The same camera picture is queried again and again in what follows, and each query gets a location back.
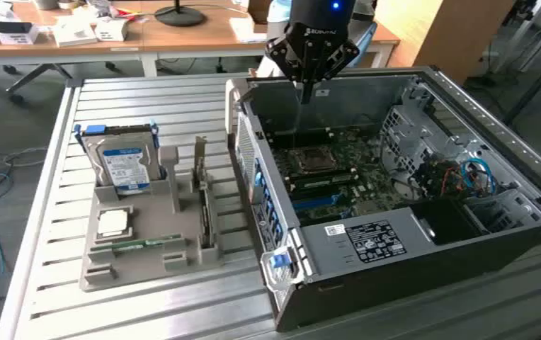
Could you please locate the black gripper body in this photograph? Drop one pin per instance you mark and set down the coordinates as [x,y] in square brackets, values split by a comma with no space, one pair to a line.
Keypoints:
[319,21]

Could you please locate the black graphics card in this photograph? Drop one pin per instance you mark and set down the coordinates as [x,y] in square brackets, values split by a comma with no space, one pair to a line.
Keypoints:
[203,198]

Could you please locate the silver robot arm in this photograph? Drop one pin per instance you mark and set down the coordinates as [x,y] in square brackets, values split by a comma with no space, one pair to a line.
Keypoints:
[276,12]

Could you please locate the white paper stack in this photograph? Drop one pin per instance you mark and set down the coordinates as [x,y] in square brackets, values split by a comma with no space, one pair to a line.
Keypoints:
[247,30]

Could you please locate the wooden cabinet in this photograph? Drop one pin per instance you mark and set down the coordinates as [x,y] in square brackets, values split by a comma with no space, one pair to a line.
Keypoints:
[440,35]

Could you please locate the black monitor stand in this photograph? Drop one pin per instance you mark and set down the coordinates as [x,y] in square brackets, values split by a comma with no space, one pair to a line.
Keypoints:
[179,16]

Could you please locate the CPU socket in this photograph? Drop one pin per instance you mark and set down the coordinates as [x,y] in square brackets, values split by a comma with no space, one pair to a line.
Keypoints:
[312,159]

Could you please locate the small white printed box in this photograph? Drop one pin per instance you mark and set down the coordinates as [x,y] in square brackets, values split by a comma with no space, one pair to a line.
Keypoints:
[109,31]

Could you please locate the installed green RAM stick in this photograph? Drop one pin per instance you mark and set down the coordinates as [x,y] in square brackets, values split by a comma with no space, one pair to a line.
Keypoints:
[322,181]

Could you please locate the green motherboard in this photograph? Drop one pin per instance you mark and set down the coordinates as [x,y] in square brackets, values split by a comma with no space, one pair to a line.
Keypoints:
[379,198]

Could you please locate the blue expansion slot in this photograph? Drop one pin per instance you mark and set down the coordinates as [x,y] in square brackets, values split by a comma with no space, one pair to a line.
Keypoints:
[315,202]

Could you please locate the flat white box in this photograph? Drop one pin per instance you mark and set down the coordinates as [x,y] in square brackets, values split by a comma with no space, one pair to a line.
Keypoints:
[73,33]

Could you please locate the grey parts rack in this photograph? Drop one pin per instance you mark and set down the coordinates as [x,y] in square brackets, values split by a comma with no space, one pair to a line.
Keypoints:
[156,212]

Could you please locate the black chair base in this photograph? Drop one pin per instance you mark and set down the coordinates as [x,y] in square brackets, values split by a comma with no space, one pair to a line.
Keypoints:
[29,79]

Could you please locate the wooden desk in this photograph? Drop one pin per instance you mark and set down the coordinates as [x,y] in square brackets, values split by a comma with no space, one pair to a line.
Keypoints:
[24,49]

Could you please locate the cardboard box with white label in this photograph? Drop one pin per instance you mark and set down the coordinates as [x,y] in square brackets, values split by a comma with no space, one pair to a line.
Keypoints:
[12,35]

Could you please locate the grey power supply unit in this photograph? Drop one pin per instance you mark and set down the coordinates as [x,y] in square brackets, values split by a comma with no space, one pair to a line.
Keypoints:
[327,255]

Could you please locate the blue case latch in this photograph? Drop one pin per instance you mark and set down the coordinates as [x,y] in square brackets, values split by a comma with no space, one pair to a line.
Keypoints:
[279,258]

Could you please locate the silver CPU chip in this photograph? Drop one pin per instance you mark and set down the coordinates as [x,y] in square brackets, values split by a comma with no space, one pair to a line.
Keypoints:
[114,222]

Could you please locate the open black PC case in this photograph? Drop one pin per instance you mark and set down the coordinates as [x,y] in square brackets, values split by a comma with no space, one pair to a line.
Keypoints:
[392,283]

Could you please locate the hard disk with blue bracket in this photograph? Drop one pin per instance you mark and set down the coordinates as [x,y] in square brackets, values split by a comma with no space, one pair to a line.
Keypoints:
[119,163]

